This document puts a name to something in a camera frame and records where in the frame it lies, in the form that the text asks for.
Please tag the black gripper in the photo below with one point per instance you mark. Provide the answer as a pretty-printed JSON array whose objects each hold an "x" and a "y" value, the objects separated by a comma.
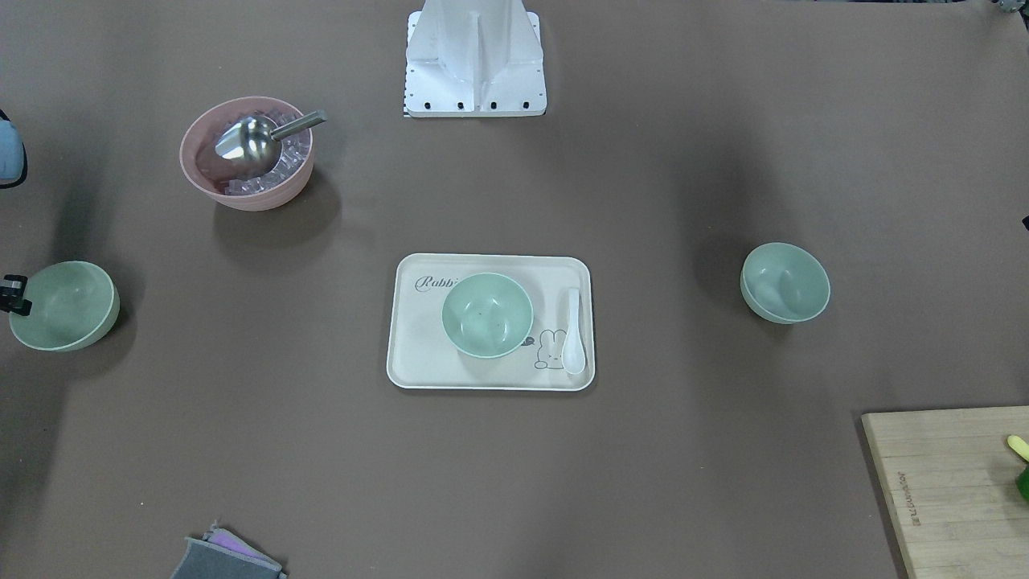
[{"x": 14, "y": 294}]

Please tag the green bowl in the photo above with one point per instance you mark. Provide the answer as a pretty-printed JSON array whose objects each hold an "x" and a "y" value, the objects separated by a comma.
[
  {"x": 784, "y": 284},
  {"x": 74, "y": 304},
  {"x": 487, "y": 315}
]

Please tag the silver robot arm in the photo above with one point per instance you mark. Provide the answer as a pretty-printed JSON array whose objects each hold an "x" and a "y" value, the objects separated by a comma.
[{"x": 14, "y": 170}]

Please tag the pink bowl with ice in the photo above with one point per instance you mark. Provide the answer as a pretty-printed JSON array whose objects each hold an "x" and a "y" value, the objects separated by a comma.
[{"x": 219, "y": 179}]

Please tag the metal ice scoop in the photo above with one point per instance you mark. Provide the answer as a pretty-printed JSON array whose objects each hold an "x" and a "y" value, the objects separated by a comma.
[{"x": 253, "y": 144}]

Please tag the grey folded cloth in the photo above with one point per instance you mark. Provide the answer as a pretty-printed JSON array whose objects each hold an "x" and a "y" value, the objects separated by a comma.
[{"x": 219, "y": 553}]

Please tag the green bowl on tray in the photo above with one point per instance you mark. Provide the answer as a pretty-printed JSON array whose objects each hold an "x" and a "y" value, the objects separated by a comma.
[{"x": 487, "y": 315}]

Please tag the cream rabbit serving tray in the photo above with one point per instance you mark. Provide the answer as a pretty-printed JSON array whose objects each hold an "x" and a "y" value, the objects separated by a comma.
[{"x": 420, "y": 356}]

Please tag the white ceramic spoon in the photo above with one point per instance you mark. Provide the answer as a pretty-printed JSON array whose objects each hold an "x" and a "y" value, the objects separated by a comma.
[{"x": 574, "y": 357}]

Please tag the bamboo cutting board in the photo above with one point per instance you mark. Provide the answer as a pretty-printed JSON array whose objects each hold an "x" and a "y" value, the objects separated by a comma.
[{"x": 949, "y": 483}]

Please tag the yellow plastic knife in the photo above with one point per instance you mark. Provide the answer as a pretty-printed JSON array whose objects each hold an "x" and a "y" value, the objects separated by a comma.
[{"x": 1019, "y": 446}]

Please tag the green lime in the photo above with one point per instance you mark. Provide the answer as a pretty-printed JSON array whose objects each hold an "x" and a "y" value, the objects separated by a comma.
[{"x": 1022, "y": 484}]

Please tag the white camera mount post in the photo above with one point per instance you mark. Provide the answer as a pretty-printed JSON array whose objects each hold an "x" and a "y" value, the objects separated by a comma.
[{"x": 474, "y": 59}]

